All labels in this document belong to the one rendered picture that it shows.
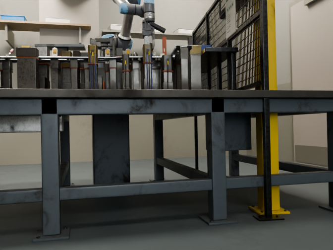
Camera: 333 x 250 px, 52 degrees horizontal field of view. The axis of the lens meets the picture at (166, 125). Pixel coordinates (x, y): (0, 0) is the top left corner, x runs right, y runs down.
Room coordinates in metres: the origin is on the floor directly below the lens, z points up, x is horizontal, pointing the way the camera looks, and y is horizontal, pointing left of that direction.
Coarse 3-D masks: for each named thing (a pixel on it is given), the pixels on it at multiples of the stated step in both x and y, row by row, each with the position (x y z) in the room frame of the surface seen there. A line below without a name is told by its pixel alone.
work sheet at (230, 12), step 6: (228, 0) 2.45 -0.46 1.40; (234, 0) 2.32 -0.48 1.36; (228, 6) 2.45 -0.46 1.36; (234, 6) 2.32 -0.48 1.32; (228, 12) 2.46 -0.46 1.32; (234, 12) 2.33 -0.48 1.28; (228, 18) 2.46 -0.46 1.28; (234, 18) 2.33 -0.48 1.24; (228, 24) 2.46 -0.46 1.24; (234, 24) 2.33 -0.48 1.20; (228, 30) 2.47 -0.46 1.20; (234, 30) 2.34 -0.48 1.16; (228, 36) 2.47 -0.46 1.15
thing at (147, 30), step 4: (144, 20) 2.38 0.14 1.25; (148, 20) 2.36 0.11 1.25; (152, 20) 2.37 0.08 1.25; (144, 24) 2.39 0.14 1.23; (148, 24) 2.38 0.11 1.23; (144, 28) 2.36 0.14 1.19; (148, 28) 2.36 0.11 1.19; (152, 28) 2.37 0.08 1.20; (144, 32) 2.36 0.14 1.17; (148, 32) 2.37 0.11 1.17; (144, 36) 2.39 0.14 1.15
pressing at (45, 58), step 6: (0, 60) 2.38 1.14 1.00; (12, 60) 2.38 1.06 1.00; (42, 60) 2.41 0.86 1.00; (48, 60) 2.41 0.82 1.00; (60, 60) 2.42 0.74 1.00; (66, 60) 2.42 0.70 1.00; (78, 60) 2.43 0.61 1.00; (102, 60) 2.45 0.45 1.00; (108, 60) 2.46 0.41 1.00; (120, 60) 2.47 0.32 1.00
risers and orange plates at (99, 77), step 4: (100, 76) 2.34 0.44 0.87; (40, 80) 2.30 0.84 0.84; (44, 80) 2.30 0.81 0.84; (100, 80) 2.34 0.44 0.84; (40, 84) 2.30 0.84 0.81; (44, 84) 2.30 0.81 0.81; (100, 84) 2.34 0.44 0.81; (104, 84) 2.36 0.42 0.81; (40, 88) 2.30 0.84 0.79; (44, 88) 2.30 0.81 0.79; (100, 88) 2.34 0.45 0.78; (104, 88) 2.35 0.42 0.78
